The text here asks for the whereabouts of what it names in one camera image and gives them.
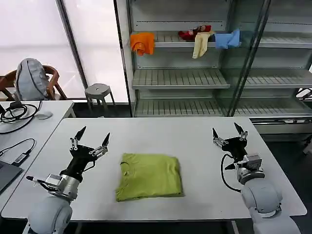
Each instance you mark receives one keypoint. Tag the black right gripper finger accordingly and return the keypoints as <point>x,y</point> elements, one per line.
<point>241,133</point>
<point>217,138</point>

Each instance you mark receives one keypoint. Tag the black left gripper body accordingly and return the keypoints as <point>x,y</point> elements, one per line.
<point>81,158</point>

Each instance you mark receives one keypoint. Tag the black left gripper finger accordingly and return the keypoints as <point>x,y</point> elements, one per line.
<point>78,136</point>
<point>103,145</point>

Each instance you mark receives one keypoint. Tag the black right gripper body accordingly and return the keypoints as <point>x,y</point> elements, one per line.
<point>236,147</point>

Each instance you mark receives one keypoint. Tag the lime green shirt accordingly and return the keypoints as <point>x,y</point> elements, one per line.
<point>151,178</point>

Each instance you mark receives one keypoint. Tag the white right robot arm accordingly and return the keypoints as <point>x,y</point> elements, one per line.
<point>263,200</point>

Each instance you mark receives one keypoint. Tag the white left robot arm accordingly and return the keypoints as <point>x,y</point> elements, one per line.
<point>51,209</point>

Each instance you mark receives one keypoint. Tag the grey computer mouse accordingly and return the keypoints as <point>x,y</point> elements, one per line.
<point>44,115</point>

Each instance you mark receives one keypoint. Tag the grey round stool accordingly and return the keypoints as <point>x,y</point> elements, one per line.
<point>98,90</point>

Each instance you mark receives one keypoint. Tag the brown wooden chair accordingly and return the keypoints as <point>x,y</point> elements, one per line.
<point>54,77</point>

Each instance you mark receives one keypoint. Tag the empty grey glass shelf rack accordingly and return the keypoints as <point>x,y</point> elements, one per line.
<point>275,79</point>

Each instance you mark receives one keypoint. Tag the grey shelf rack with clothes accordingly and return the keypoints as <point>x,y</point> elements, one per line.
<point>178,76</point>

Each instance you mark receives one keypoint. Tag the grey backpack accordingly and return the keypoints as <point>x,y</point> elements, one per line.
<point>31,78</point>

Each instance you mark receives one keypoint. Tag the white black device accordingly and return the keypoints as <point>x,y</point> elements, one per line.
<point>306,93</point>

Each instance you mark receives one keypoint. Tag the dark grey laptop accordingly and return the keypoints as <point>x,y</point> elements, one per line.
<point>6,174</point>

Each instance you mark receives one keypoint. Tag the dark slanted window post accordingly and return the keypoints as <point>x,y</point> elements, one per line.
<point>72,44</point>

